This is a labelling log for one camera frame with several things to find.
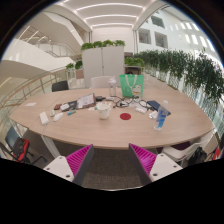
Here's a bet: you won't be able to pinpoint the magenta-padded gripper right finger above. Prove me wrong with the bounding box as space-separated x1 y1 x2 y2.
128 142 184 186

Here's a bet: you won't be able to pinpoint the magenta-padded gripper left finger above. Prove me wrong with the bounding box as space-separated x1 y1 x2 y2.
43 143 96 187

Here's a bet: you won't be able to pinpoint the clear bottle blue label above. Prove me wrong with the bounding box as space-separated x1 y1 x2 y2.
153 99 170 131

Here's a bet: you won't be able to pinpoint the white chair purple seat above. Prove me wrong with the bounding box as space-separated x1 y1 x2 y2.
162 131 215 164

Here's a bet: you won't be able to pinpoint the white computer mouse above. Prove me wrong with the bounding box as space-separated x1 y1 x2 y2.
52 112 64 122

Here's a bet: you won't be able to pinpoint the flat round red coaster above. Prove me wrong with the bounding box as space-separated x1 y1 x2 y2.
119 112 132 121

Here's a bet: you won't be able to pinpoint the white rectangular box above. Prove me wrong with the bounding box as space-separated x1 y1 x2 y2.
39 111 50 126

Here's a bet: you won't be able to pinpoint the white cup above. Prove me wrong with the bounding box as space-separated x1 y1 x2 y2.
95 101 112 120

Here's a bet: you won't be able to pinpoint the black notebook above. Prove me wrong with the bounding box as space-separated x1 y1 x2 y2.
67 100 79 111

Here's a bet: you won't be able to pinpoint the dark blue keyboard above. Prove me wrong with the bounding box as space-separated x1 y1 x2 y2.
146 100 172 117

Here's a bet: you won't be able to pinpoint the red and black backpack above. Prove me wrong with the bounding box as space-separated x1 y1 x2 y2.
13 137 31 164

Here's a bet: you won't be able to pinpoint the open booklet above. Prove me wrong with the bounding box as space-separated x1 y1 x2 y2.
76 92 97 110

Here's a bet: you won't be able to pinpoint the blue office chair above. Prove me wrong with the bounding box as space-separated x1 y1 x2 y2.
3 125 48 164

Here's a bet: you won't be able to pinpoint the green tote bag cat print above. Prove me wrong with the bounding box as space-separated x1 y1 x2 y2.
119 73 145 99

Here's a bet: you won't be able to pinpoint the black chair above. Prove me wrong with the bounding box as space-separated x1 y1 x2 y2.
51 80 70 93

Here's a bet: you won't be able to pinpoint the clear bottle white cap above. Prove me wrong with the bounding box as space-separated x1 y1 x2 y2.
107 76 118 98

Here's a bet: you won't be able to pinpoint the glass railing wooden handrail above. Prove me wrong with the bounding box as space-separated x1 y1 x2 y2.
0 67 68 111

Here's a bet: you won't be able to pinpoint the low planter with plants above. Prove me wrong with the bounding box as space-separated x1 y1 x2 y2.
124 56 146 75

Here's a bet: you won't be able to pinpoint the white cabinet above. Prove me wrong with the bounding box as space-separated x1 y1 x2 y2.
81 45 126 89

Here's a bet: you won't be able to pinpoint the green plant hedge row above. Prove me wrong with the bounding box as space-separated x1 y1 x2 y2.
133 49 224 104

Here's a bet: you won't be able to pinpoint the green plants atop cabinet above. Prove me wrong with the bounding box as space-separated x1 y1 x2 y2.
80 39 127 52

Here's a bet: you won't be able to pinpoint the ceiling light strips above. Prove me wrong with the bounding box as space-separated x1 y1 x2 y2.
74 2 144 29

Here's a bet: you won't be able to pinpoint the black cable bundle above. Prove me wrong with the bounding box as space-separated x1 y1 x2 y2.
111 95 153 110

